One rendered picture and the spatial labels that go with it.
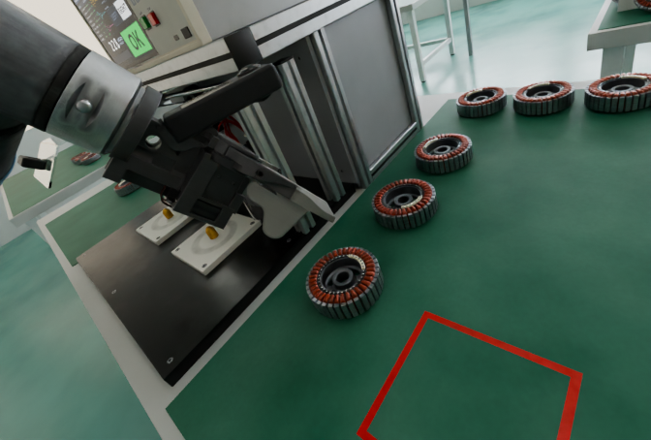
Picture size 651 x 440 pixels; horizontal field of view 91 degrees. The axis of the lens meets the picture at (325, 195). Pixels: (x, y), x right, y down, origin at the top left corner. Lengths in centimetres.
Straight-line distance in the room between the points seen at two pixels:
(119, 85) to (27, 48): 5
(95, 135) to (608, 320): 51
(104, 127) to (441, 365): 40
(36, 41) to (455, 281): 48
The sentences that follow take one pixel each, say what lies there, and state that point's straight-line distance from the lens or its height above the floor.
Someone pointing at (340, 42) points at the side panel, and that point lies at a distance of 66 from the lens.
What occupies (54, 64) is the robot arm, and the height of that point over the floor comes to 114.
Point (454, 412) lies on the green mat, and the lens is 40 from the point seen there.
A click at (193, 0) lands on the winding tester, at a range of 61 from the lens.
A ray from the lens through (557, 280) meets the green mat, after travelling 48.
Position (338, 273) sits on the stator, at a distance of 49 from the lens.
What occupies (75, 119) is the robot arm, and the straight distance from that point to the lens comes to 31.
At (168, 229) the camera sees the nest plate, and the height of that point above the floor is 78.
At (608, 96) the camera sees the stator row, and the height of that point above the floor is 78.
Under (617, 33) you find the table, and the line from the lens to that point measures 133.
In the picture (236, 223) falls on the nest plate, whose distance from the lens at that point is 73.
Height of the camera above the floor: 112
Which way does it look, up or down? 31 degrees down
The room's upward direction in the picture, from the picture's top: 23 degrees counter-clockwise
